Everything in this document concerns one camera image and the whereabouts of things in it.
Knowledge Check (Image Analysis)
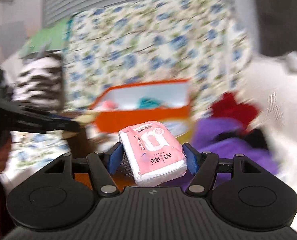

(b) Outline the brown white striped plush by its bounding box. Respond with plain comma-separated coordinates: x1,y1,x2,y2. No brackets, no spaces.
12,53,62,111

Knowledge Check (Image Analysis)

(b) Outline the pink soft item in box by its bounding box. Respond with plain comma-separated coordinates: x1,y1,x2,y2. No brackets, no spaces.
99,100,118,111

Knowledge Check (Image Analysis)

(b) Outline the blue floral blanket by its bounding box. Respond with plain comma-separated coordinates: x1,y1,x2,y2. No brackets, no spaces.
11,0,254,170

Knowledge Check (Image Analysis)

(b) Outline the orange cardboard box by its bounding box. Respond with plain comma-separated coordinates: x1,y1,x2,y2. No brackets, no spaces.
89,79,191,133

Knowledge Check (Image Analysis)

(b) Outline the purple cloth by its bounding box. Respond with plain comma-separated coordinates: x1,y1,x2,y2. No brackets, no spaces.
160,117,280,188

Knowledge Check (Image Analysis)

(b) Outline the green pillow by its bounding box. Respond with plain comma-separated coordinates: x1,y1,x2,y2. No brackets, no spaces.
19,17,69,58

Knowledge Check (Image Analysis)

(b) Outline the teal soft item in box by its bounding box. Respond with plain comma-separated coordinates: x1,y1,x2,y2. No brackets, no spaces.
138,97,168,109

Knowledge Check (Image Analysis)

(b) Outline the pink tissue pack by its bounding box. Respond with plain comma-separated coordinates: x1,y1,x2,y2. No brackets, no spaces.
119,121,187,187

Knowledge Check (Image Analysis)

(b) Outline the red plush cloth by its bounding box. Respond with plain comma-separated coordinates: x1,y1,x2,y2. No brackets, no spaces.
212,93,260,130

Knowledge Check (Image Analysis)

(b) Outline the person's left hand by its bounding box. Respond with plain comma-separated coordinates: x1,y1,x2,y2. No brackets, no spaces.
0,133,12,173

